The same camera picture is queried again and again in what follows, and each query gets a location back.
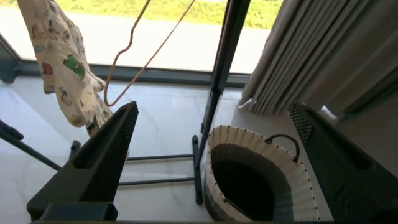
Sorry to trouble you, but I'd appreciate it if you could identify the white laundry basket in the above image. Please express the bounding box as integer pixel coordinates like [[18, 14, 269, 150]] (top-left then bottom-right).
[[203, 124, 321, 222]]

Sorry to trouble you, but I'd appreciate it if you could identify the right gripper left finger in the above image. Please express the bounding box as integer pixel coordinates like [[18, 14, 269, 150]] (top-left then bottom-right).
[[27, 101, 139, 222]]

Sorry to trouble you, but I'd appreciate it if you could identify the black clothes rack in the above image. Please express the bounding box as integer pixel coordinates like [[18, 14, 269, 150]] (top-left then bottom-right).
[[0, 0, 251, 206]]

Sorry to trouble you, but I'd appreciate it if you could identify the beige curtain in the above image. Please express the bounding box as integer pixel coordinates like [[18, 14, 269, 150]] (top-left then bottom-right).
[[239, 0, 398, 118]]

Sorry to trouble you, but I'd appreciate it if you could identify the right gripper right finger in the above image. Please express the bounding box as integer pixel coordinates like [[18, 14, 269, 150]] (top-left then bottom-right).
[[289, 103, 398, 224]]

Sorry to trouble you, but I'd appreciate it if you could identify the pink clothes hanger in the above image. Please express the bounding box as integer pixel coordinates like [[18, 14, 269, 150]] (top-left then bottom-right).
[[103, 0, 197, 108]]

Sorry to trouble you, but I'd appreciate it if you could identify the cream printed garment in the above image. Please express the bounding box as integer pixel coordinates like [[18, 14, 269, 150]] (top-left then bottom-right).
[[17, 0, 114, 138]]

